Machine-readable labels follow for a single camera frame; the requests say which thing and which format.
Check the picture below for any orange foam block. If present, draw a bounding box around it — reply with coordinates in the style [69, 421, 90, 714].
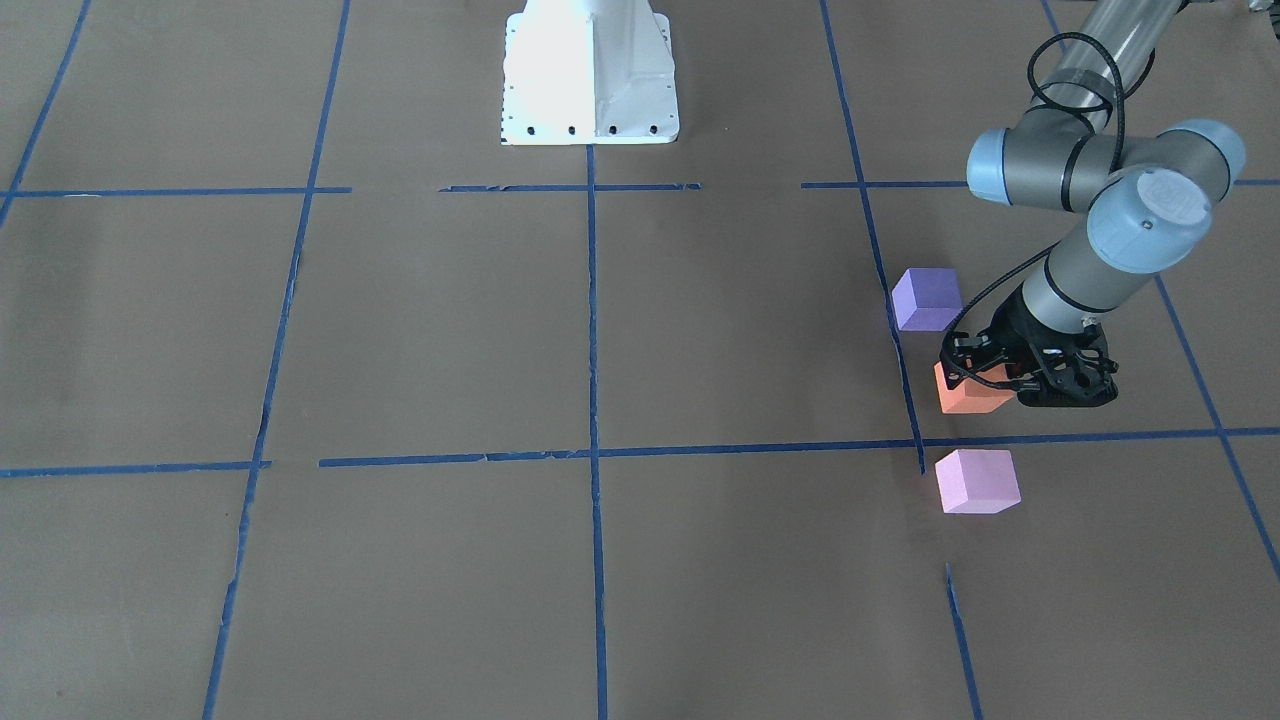
[933, 361, 1016, 414]

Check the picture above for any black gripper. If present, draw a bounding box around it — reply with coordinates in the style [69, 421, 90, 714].
[940, 290, 1119, 407]

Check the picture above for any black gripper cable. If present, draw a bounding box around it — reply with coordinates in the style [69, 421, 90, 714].
[940, 32, 1132, 391]

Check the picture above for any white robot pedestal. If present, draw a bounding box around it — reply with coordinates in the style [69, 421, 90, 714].
[500, 1, 681, 146]

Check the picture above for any pink foam block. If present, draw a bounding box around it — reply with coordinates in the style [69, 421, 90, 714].
[934, 448, 1021, 514]

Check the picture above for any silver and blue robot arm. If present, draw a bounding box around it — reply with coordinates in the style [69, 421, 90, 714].
[937, 1, 1247, 407]

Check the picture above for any purple foam block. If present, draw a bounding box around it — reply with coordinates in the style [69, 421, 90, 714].
[890, 266, 965, 332]

